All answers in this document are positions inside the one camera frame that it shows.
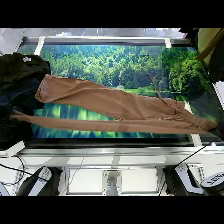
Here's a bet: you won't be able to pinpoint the black cable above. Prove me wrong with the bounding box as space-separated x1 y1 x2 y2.
175 141 218 167
0 162 43 184

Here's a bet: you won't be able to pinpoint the black garment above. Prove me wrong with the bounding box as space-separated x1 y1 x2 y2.
0 53 52 98

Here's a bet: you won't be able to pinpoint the dark blue garment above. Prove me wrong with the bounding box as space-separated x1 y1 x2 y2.
0 78 45 152

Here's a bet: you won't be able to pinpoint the tan drawstring pants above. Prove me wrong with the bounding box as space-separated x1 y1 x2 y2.
9 73 220 136

